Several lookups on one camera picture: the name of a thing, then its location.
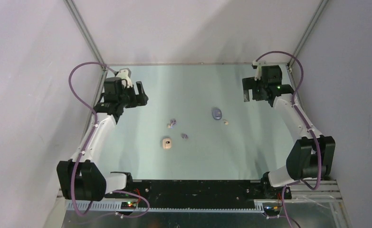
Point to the right circuit board with LEDs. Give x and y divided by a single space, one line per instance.
272 211

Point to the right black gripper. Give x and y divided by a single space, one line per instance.
249 83

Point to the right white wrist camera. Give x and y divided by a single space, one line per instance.
258 66

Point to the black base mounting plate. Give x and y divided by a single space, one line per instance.
200 194

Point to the beige earbud charging case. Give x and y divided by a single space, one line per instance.
167 143

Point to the purple earbud charging case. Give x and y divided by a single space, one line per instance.
216 113

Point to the left circuit board with LEDs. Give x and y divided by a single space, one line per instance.
128 205

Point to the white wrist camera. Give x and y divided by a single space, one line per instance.
258 66
124 75

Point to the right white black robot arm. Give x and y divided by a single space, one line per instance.
312 154

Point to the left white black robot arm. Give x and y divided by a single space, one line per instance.
80 177

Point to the circuit board with leds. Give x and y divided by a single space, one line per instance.
128 205
272 211

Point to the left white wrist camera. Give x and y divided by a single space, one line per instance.
124 75

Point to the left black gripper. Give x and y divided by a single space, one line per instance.
139 99

